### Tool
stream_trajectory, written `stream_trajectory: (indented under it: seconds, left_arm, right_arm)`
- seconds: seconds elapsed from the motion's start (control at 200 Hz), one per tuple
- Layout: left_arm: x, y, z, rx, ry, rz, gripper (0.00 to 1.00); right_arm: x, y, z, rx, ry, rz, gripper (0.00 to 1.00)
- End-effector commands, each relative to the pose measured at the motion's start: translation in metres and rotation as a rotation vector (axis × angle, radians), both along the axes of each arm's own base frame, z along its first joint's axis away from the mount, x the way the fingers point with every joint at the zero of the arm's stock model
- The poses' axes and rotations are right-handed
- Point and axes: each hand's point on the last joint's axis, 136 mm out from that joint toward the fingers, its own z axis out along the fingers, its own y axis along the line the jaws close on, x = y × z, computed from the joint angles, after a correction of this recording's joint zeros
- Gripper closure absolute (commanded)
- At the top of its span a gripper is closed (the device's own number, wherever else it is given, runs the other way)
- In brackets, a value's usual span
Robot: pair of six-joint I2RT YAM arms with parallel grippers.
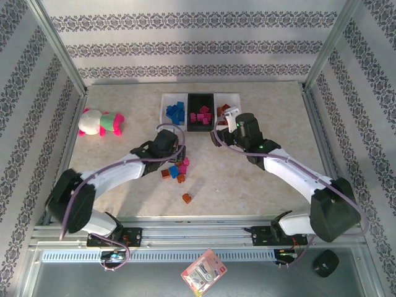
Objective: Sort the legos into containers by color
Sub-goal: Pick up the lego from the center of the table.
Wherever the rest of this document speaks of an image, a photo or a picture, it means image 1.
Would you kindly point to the small blue lego brick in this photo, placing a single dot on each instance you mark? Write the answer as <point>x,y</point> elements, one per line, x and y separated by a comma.
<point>180,105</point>
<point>170,111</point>
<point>174,171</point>

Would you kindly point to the small orange lego brick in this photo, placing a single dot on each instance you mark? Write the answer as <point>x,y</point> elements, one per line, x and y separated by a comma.
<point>219,112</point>
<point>226,107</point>
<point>181,178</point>
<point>221,122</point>
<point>186,198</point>
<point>165,173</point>

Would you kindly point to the long blue lego brick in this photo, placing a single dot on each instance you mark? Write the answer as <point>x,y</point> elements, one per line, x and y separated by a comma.
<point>182,117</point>
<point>178,111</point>
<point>175,120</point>

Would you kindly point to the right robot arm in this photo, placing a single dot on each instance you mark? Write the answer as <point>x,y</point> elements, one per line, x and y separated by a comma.
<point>294,173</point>

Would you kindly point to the white plastic bin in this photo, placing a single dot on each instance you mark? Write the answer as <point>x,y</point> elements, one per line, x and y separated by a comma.
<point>164,125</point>
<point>233,99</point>

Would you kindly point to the black plastic bin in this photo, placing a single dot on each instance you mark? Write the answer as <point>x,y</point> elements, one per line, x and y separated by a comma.
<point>198,99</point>

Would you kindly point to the white pink green plush toy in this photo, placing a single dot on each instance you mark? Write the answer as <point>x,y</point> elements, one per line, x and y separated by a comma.
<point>92,122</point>

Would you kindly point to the pink blister pack card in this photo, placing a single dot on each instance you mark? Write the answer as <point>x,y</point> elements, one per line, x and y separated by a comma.
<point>202,272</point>

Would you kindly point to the small connector circuit board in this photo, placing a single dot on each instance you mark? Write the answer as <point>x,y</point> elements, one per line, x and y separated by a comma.
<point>286,254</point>
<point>113,255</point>

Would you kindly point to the black rounded square device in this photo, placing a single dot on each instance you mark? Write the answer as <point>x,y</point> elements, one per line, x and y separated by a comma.
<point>325,263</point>

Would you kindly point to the aluminium side rail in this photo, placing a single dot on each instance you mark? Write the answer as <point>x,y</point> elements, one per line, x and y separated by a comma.
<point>317,123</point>
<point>67,154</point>

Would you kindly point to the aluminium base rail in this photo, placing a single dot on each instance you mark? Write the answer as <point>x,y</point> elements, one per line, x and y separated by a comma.
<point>198,236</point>

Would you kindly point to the aluminium frame post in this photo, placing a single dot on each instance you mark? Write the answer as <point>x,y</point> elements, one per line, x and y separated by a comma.
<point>58,46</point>
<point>328,46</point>

